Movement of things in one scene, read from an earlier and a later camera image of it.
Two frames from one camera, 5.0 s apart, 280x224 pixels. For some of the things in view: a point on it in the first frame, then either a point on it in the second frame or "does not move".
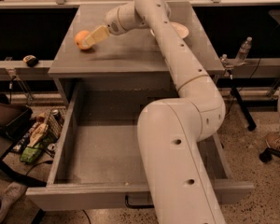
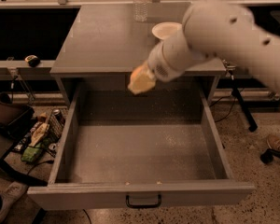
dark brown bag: (7, 119) does not move
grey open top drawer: (99, 164) does not move
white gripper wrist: (113, 23) → (158, 65)
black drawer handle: (137, 206) does not move
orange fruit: (78, 38) → (140, 83)
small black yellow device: (32, 61) does not move
